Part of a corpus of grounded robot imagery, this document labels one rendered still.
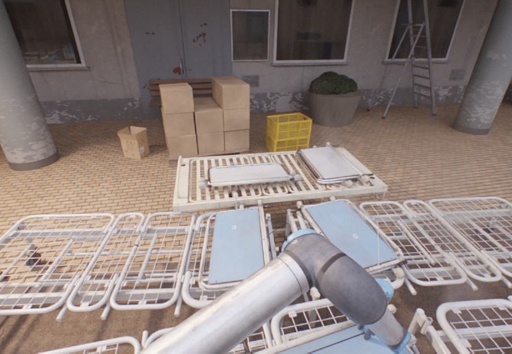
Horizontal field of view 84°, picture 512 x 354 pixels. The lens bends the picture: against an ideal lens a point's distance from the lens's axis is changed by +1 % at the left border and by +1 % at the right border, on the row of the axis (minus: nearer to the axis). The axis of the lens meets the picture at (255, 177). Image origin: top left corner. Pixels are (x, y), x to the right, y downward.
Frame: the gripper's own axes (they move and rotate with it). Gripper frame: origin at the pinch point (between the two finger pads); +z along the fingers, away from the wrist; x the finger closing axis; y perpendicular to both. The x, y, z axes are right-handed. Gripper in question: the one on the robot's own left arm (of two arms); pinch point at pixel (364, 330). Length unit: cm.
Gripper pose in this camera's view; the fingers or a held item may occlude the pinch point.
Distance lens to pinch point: 164.0
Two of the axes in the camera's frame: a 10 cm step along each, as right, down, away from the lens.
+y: 9.5, -1.5, 2.9
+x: -3.2, -5.0, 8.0
